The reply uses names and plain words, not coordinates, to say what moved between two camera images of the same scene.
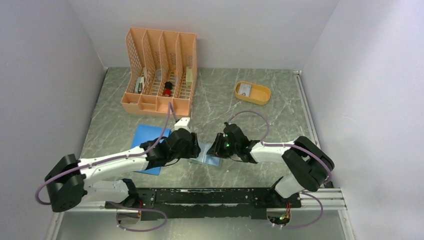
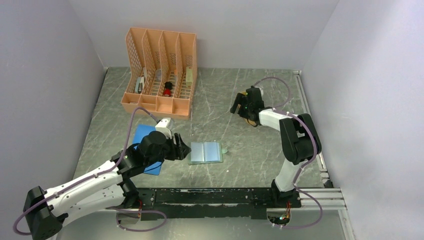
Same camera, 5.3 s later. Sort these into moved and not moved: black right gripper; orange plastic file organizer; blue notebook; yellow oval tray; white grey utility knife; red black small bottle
Moved: black right gripper; yellow oval tray
Not moved: orange plastic file organizer; blue notebook; red black small bottle; white grey utility knife
